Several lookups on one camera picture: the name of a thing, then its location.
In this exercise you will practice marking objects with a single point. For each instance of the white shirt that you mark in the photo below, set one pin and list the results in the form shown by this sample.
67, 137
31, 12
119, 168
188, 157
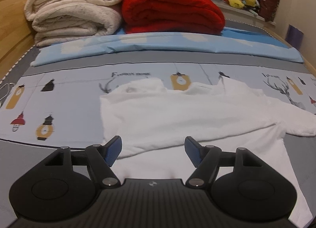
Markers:
185, 119

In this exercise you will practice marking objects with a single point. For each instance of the beige fleece folded blanket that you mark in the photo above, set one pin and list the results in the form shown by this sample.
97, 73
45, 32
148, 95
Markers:
74, 29

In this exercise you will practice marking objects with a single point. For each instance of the dark red cushion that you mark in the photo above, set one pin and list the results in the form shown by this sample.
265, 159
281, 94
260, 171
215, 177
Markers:
269, 5

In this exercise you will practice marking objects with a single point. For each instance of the striped dark plush toy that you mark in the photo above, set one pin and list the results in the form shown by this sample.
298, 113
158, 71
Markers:
251, 7

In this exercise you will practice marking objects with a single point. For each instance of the red folded blanket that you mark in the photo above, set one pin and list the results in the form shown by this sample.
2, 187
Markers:
172, 11

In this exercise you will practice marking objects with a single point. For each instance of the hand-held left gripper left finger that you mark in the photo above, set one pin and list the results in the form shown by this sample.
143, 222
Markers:
113, 150

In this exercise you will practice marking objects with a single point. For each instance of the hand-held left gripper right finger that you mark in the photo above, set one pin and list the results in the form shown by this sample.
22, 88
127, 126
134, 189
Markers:
193, 151

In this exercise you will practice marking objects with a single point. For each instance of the purple bag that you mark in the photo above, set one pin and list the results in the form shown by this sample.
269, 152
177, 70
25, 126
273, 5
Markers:
295, 37

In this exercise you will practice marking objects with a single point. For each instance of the grey window seat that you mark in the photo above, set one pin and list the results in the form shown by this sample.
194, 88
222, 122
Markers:
232, 12

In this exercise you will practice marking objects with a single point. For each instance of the light blue sheet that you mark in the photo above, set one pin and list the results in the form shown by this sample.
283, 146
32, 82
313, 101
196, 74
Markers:
172, 45

